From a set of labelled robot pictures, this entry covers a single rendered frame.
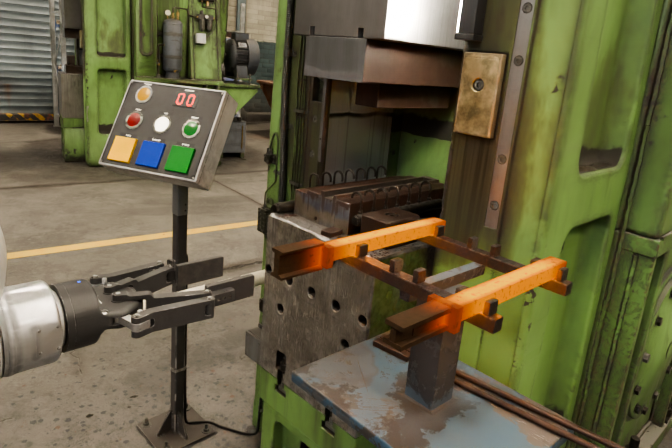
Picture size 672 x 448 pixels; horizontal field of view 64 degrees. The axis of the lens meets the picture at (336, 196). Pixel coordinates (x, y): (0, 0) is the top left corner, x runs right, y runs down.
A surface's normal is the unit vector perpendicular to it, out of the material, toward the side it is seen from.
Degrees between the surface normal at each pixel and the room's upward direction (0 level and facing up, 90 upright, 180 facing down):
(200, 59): 79
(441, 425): 0
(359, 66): 90
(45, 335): 90
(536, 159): 90
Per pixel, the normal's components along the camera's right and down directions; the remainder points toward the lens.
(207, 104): -0.27, -0.31
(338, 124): 0.69, 0.24
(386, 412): 0.09, -0.96
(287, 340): -0.72, 0.11
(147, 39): 0.51, 0.26
